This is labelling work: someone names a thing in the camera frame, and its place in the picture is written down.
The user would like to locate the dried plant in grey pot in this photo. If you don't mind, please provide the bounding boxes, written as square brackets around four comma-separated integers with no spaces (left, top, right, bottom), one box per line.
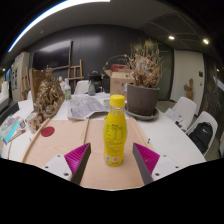
[101,39,166,117]

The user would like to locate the brown cardboard box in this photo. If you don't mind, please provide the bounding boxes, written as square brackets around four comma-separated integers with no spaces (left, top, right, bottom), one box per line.
[104,69,134,98]

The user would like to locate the clear bottle with green label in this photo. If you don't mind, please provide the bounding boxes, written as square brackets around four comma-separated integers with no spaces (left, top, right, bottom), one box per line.
[63,78,72,101]

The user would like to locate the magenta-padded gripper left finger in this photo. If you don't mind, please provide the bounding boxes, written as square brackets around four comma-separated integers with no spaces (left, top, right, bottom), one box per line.
[42,142,92,185]

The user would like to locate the wooden easel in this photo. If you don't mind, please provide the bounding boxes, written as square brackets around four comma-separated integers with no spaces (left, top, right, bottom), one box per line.
[67,59,85,91]
[20,68,31,101]

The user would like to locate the black kettle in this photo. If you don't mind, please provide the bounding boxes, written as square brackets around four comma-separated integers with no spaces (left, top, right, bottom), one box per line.
[87,70,104,94]

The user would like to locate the black foam blocks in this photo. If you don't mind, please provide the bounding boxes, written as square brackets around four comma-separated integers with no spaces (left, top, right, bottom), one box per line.
[0,99,20,124]

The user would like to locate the flat round red coaster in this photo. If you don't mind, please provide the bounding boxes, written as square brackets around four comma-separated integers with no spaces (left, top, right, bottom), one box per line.
[40,126,56,138]

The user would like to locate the printed newspaper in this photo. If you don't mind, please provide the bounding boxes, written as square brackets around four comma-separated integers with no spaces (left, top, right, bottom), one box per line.
[67,94,109,121]

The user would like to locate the red box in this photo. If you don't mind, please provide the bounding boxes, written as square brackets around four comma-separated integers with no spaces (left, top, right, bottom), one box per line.
[110,64,126,73]

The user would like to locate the colourful painted sheet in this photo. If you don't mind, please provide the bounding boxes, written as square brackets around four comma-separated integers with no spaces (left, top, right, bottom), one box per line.
[0,114,22,144]

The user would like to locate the dark wall board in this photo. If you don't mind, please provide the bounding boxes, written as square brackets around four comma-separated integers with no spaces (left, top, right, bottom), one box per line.
[32,40,73,72]

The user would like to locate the black backpack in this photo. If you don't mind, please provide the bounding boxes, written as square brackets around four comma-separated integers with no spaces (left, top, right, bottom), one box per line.
[188,121,214,154]

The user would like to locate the white paper sheets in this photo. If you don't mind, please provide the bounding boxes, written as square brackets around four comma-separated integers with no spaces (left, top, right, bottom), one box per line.
[165,108,184,126]

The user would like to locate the yellow drink bottle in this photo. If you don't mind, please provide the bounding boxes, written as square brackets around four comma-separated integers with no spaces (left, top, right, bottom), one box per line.
[102,94,128,167]

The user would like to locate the light wooden drawing board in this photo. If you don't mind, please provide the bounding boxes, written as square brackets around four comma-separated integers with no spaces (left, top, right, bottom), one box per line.
[21,117,155,191]

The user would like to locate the long ceiling light strip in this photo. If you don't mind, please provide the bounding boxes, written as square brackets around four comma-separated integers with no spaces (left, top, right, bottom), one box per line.
[7,0,111,54]

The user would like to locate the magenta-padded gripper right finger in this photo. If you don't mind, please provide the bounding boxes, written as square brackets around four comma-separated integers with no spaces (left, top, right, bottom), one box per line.
[132,142,183,185]

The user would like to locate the white plastic chair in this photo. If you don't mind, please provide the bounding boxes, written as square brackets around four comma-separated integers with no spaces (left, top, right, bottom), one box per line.
[73,79,90,95]
[184,110,219,157]
[171,96,198,131]

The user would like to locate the grey plant saucer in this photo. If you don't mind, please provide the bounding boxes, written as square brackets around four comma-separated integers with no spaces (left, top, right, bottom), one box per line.
[123,105,160,121]

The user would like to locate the wooden handled palette knife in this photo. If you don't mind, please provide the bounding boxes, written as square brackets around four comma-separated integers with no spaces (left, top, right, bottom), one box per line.
[3,129,28,145]

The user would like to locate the white cabinet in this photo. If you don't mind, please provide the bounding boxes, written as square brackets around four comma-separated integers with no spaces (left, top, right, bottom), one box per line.
[10,51,31,103]

